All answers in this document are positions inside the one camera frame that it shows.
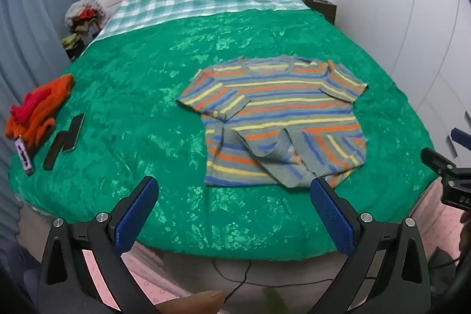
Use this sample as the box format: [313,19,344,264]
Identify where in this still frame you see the dark slim remote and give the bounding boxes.
[42,131,69,171]

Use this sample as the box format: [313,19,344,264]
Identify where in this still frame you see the pink dotted pants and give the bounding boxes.
[81,204,471,314]

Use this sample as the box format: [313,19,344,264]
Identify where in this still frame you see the green patterned blanket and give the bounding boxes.
[7,9,442,261]

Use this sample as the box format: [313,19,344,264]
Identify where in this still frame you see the orange and red clothes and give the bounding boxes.
[4,74,75,147]

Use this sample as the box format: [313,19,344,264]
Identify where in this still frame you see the grey blue curtain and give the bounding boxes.
[0,0,82,248]

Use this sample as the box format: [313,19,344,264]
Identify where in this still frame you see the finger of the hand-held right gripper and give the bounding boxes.
[420,147,457,175]
[451,127,471,146]

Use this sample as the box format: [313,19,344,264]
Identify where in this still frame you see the dark wooden nightstand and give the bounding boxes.
[301,0,338,25]

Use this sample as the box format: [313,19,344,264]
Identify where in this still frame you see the white wardrobe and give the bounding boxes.
[336,0,471,160]

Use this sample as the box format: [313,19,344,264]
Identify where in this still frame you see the green checked bed sheet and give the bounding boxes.
[90,0,310,44]

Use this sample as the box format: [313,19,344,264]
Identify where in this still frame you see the black smartphone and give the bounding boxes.
[62,112,86,153]

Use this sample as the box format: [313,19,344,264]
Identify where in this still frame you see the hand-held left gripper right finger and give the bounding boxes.
[308,177,432,314]

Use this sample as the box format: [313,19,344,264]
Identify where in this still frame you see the black cable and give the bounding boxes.
[211,257,379,302]

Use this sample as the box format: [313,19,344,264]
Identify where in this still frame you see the small white tube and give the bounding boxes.
[14,135,35,177]

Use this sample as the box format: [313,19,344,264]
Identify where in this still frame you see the striped knit sweater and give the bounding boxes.
[176,56,369,188]

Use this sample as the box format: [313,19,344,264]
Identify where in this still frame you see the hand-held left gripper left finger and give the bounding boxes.
[37,176,160,314]

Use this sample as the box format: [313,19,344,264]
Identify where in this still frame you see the pile of mixed clothes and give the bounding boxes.
[61,0,108,59]

